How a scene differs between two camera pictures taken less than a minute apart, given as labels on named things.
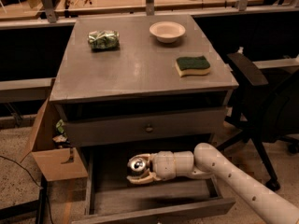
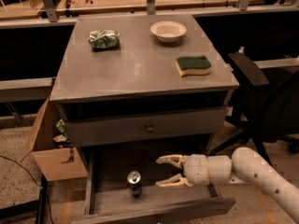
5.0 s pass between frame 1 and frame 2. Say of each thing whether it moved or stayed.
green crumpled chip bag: stayed
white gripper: moved
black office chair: stayed
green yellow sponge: stayed
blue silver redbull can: moved
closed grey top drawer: stayed
